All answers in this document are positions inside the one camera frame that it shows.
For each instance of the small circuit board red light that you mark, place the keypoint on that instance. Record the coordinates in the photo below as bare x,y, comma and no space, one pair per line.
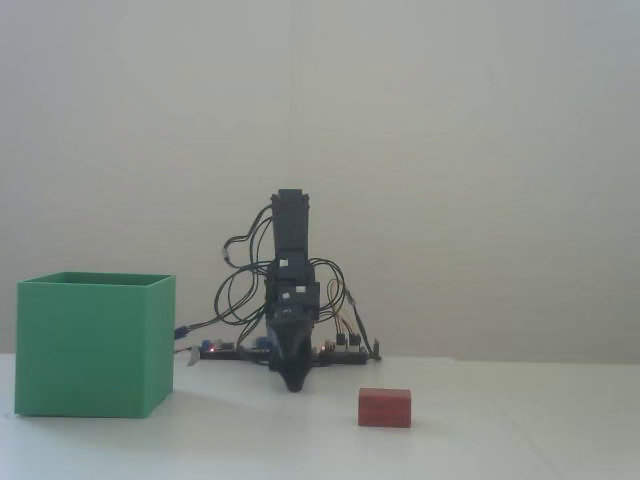
225,346

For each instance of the small blue connector plug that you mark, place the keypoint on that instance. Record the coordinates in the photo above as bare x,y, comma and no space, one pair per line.
181,332

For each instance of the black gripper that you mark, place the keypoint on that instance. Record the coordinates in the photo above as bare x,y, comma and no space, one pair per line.
295,307

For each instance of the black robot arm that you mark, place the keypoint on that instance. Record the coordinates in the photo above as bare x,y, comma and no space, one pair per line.
292,220

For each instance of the red rectangular block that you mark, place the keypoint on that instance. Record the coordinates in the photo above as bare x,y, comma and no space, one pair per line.
385,407

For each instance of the green square plastic bin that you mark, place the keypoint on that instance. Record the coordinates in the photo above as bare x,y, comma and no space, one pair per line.
85,350

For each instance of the blue circuit board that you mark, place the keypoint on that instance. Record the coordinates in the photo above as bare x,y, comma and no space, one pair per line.
261,344

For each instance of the grey tape strip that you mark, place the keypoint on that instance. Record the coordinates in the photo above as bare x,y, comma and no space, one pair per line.
193,357

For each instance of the dark circuit board with jumpers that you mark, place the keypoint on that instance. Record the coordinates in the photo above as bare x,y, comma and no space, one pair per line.
345,356

